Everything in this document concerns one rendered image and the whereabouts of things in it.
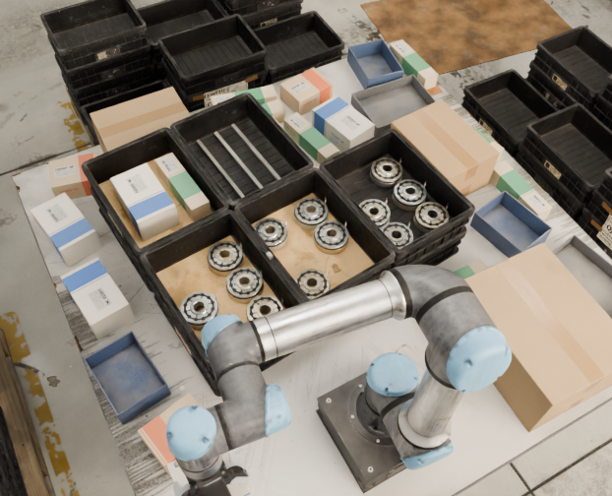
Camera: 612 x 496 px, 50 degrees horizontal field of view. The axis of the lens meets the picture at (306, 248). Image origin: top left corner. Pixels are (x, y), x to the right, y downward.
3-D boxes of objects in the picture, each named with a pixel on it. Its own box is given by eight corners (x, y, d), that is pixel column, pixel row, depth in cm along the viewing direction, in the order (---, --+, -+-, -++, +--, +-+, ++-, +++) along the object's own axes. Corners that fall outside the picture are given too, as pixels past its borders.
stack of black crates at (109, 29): (142, 66, 341) (123, -11, 304) (163, 101, 326) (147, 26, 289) (66, 91, 329) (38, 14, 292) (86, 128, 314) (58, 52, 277)
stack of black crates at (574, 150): (612, 214, 291) (646, 162, 263) (562, 239, 282) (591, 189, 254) (553, 155, 311) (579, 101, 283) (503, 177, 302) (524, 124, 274)
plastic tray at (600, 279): (528, 274, 205) (533, 265, 201) (569, 242, 213) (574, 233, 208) (597, 335, 193) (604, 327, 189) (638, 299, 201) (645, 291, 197)
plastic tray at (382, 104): (411, 84, 255) (413, 74, 251) (438, 116, 245) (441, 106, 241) (350, 103, 248) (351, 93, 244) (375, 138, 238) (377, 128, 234)
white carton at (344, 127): (311, 127, 240) (312, 109, 233) (335, 112, 245) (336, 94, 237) (348, 158, 232) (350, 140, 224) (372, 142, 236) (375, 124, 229)
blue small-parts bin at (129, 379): (89, 369, 184) (83, 358, 178) (137, 341, 189) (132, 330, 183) (122, 425, 175) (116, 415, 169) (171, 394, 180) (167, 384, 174)
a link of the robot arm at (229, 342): (448, 232, 121) (194, 313, 109) (479, 278, 115) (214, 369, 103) (436, 269, 130) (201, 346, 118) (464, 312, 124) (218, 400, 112)
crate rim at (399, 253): (475, 214, 192) (477, 209, 190) (397, 260, 182) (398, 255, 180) (392, 132, 211) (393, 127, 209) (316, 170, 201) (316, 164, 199)
